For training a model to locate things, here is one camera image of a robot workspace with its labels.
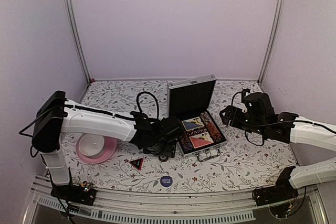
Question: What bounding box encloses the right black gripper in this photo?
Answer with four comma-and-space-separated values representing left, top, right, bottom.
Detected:
220, 105, 266, 136

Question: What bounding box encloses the orange black chip roll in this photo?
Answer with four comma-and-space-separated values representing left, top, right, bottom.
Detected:
205, 122, 223, 143

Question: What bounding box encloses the black triangle button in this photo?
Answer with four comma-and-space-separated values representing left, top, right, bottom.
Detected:
129, 157, 144, 171

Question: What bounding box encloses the short chip stack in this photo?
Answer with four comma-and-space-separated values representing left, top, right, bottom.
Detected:
159, 156, 169, 162

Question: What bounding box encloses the blue peach chip stack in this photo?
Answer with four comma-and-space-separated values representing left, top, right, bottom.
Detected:
200, 112, 213, 125

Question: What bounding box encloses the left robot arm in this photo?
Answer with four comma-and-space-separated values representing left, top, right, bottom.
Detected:
18, 91, 183, 200

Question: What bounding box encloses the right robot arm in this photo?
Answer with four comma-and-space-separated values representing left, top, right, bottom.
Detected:
219, 89, 335, 201

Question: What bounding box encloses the chip row in case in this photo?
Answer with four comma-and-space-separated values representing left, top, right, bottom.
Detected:
179, 135, 194, 155

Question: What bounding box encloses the blue small blind button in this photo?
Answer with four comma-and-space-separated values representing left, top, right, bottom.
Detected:
160, 176, 173, 187

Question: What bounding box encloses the red dice row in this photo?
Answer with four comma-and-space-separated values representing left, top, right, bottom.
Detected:
187, 129, 208, 136

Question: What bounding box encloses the white dealer button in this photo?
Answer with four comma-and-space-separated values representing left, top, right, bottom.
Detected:
144, 169, 156, 178

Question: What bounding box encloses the red card deck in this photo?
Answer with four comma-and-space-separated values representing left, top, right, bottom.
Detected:
189, 132, 214, 149

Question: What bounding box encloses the aluminium poker case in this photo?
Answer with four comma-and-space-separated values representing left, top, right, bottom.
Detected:
167, 74, 227, 162

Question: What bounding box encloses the pink plate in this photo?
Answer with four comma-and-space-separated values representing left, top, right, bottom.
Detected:
76, 136, 118, 164

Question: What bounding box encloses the white bowl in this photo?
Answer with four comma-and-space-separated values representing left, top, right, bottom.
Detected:
77, 134, 105, 158

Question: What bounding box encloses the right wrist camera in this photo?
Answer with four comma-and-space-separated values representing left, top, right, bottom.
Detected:
241, 88, 251, 103

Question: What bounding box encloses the left black cable loop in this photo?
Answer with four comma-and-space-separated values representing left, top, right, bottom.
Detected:
135, 91, 161, 120

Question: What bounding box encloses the front aluminium rail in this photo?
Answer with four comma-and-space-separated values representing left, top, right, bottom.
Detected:
24, 180, 328, 223

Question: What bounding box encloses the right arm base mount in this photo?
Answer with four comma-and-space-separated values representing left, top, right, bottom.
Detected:
252, 166, 299, 206

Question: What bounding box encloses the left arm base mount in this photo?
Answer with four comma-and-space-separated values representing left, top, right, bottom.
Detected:
51, 182, 97, 206

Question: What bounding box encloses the right aluminium frame post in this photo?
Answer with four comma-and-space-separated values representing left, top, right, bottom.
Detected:
257, 0, 285, 85

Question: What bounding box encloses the aluminium frame post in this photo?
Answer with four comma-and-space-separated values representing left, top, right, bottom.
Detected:
257, 0, 285, 85
64, 0, 91, 84

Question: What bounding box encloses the left aluminium frame post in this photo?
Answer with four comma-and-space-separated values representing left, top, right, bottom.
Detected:
64, 0, 91, 84

